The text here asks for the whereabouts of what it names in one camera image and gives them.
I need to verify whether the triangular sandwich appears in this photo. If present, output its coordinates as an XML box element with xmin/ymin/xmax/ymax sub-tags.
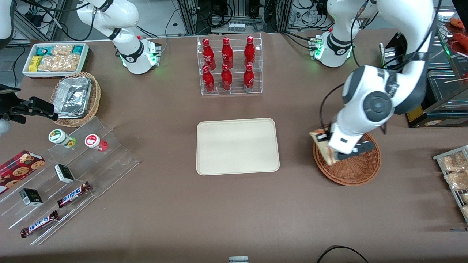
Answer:
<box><xmin>309</xmin><ymin>129</ymin><xmax>339</xmax><ymax>165</ymax></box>

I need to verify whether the brown round wicker basket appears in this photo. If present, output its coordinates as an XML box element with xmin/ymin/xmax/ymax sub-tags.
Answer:
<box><xmin>313</xmin><ymin>131</ymin><xmax>381</xmax><ymax>186</ymax></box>

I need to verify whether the beige plastic tray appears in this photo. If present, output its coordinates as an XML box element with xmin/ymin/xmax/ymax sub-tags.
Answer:
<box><xmin>196</xmin><ymin>118</ymin><xmax>280</xmax><ymax>176</ymax></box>

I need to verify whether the light wicker basket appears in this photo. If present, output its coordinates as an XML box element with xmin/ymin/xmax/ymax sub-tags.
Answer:
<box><xmin>50</xmin><ymin>72</ymin><xmax>101</xmax><ymax>128</ymax></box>

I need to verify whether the red cookie box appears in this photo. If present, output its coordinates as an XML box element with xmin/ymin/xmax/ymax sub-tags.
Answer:
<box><xmin>0</xmin><ymin>150</ymin><xmax>46</xmax><ymax>195</ymax></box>

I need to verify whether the green lid snack cup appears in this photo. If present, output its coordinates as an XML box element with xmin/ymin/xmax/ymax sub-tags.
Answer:
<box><xmin>48</xmin><ymin>129</ymin><xmax>77</xmax><ymax>148</ymax></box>

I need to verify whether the small black box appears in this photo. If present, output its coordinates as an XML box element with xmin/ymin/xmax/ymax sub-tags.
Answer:
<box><xmin>19</xmin><ymin>188</ymin><xmax>44</xmax><ymax>207</ymax></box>
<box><xmin>54</xmin><ymin>164</ymin><xmax>75</xmax><ymax>183</ymax></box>

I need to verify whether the silver foil container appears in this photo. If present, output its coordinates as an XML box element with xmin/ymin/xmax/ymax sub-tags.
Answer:
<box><xmin>54</xmin><ymin>76</ymin><xmax>93</xmax><ymax>119</ymax></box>

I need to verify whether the large clear cracker bag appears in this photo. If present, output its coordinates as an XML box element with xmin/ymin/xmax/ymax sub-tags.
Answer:
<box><xmin>38</xmin><ymin>54</ymin><xmax>80</xmax><ymax>72</ymax></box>

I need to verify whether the red lid snack cup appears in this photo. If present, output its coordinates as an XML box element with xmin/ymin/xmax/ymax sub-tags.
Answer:
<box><xmin>84</xmin><ymin>134</ymin><xmax>109</xmax><ymax>152</ymax></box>

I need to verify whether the red cola bottle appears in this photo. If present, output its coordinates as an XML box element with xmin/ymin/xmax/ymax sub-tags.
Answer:
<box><xmin>222</xmin><ymin>37</ymin><xmax>234</xmax><ymax>69</ymax></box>
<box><xmin>221</xmin><ymin>64</ymin><xmax>233</xmax><ymax>91</ymax></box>
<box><xmin>202</xmin><ymin>65</ymin><xmax>215</xmax><ymax>93</ymax></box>
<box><xmin>202</xmin><ymin>39</ymin><xmax>216</xmax><ymax>70</ymax></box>
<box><xmin>243</xmin><ymin>64</ymin><xmax>255</xmax><ymax>92</ymax></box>
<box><xmin>244</xmin><ymin>35</ymin><xmax>256</xmax><ymax>68</ymax></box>

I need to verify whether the black hot food display case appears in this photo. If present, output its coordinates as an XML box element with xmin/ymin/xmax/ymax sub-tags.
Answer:
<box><xmin>379</xmin><ymin>7</ymin><xmax>468</xmax><ymax>128</ymax></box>

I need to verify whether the snickers bar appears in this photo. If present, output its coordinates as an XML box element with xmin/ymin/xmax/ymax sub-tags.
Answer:
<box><xmin>20</xmin><ymin>210</ymin><xmax>59</xmax><ymax>238</ymax></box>
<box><xmin>57</xmin><ymin>181</ymin><xmax>92</xmax><ymax>208</ymax></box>

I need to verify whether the small clear cracker bag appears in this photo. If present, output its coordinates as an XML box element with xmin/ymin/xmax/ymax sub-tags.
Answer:
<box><xmin>50</xmin><ymin>44</ymin><xmax>74</xmax><ymax>56</ymax></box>

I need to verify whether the clear acrylic bottle rack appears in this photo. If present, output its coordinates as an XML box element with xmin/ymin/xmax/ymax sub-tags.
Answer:
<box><xmin>197</xmin><ymin>33</ymin><xmax>263</xmax><ymax>96</ymax></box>

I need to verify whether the white snack bin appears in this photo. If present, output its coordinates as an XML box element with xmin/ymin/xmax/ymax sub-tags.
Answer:
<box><xmin>23</xmin><ymin>42</ymin><xmax>90</xmax><ymax>79</ymax></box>

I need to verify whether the clear acrylic stepped shelf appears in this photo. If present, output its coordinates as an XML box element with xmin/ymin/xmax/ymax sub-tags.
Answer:
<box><xmin>0</xmin><ymin>116</ymin><xmax>140</xmax><ymax>246</ymax></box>

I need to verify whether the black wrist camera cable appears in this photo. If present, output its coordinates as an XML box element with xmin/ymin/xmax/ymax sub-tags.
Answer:
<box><xmin>320</xmin><ymin>83</ymin><xmax>346</xmax><ymax>132</ymax></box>

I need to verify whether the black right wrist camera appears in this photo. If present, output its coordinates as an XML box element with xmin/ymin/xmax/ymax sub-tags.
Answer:
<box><xmin>9</xmin><ymin>96</ymin><xmax>59</xmax><ymax>122</ymax></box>

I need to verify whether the grey wire rack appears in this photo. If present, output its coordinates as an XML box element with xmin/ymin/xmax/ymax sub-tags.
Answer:
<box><xmin>433</xmin><ymin>145</ymin><xmax>468</xmax><ymax>224</ymax></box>

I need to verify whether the black looped cable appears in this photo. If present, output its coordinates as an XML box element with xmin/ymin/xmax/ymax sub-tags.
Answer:
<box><xmin>316</xmin><ymin>245</ymin><xmax>370</xmax><ymax>263</ymax></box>

